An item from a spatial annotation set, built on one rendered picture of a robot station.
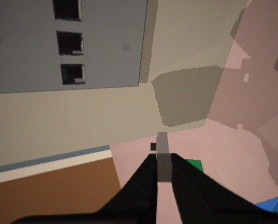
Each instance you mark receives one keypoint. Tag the blue square mat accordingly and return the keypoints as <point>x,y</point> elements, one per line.
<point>271,205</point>

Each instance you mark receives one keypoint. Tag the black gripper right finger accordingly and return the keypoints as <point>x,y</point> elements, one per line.
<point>202,200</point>

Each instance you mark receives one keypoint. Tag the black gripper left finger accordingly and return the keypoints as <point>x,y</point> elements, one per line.
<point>134,203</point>

